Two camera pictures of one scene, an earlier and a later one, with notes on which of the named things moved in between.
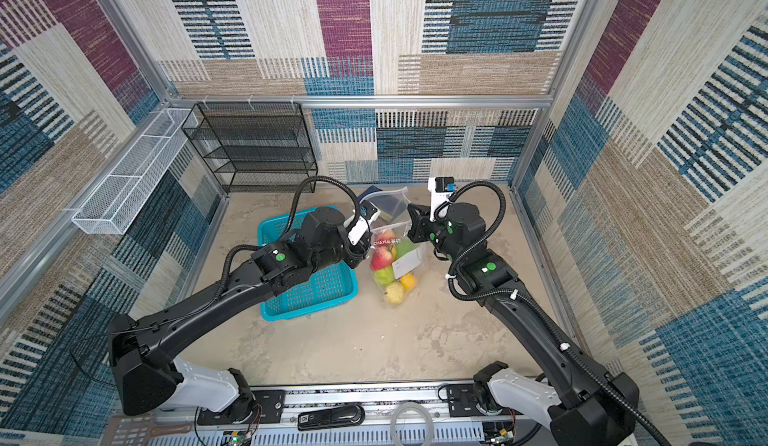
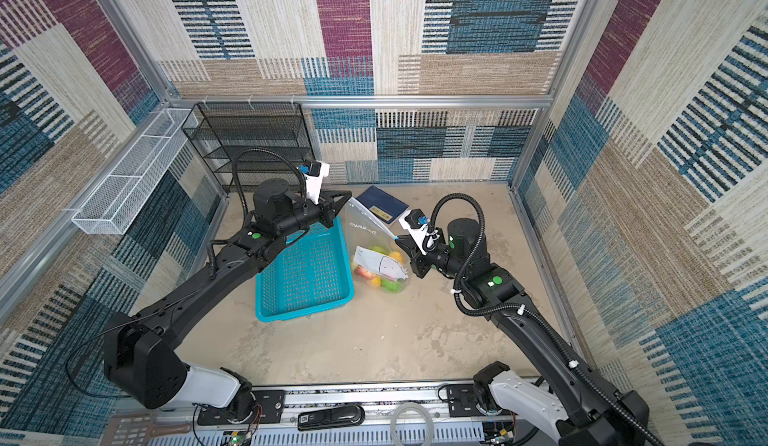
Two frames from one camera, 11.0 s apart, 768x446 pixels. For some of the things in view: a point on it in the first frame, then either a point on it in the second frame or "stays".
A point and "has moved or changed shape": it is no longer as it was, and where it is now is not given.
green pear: (384, 276) -> (391, 285)
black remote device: (330, 417) stays
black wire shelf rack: (255, 147) stays
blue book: (389, 205) stays
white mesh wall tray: (114, 204) stays
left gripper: (359, 251) -> (326, 208)
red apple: (381, 257) -> (366, 274)
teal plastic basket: (328, 284) stays
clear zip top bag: (397, 260) has moved or changed shape
